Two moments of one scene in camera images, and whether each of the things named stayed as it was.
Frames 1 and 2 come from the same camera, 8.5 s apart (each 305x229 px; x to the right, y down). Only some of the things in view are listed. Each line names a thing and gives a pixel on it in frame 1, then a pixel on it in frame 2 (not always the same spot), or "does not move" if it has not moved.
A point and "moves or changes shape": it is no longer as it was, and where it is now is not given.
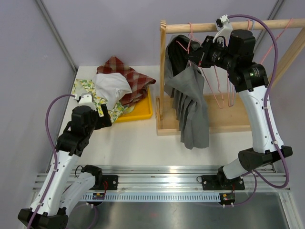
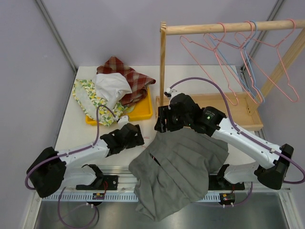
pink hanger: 221,108 to 223,73
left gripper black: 103,121 to 137,140
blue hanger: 253,25 moves or changes shape
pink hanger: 188,49 to 154,158
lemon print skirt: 84,86 does not move
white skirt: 110,87 does not move
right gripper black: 197,57 to 165,112
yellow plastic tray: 143,109 does not move
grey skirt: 184,83 to 172,171
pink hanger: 268,51 to 277,46
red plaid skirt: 138,83 does not move
